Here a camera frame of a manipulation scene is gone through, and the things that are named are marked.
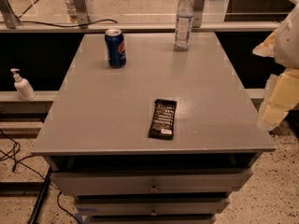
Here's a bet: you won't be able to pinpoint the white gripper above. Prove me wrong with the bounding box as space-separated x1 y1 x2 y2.
252 4 299 131

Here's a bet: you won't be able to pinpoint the clear plastic water bottle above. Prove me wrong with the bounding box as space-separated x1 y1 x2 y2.
174 0 193 51

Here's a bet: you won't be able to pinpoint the white pump lotion bottle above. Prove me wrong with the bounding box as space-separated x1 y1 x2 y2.
10 68 36 101

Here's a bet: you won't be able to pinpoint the black snack bar wrapper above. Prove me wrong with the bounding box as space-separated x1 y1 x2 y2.
148 99 177 140

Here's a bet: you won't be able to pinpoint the grey drawer cabinet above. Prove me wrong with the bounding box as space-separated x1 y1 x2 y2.
33 33 275 224

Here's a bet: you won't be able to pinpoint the blue pepsi soda can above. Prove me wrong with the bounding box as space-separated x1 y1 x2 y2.
105 29 126 68

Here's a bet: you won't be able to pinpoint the lower grey drawer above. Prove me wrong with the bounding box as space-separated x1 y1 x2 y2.
75 198 230 216

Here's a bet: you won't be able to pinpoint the grey drawer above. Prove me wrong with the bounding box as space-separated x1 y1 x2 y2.
75 198 230 216
51 169 253 196

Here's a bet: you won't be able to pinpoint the upper grey drawer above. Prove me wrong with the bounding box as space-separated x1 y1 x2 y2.
51 169 253 196

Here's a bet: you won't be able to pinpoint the left metal bracket post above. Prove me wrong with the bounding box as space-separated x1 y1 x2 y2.
73 0 90 29

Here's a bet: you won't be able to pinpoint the black floor rail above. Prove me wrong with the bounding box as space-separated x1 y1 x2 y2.
27 168 52 224

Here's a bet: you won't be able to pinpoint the black cable on ledge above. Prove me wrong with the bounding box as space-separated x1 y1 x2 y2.
18 18 119 29

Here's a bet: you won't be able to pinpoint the far left metal post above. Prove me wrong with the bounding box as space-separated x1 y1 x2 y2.
0 0 20 29

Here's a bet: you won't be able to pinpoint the black floor cables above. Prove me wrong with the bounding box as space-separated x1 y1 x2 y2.
0 128 83 224

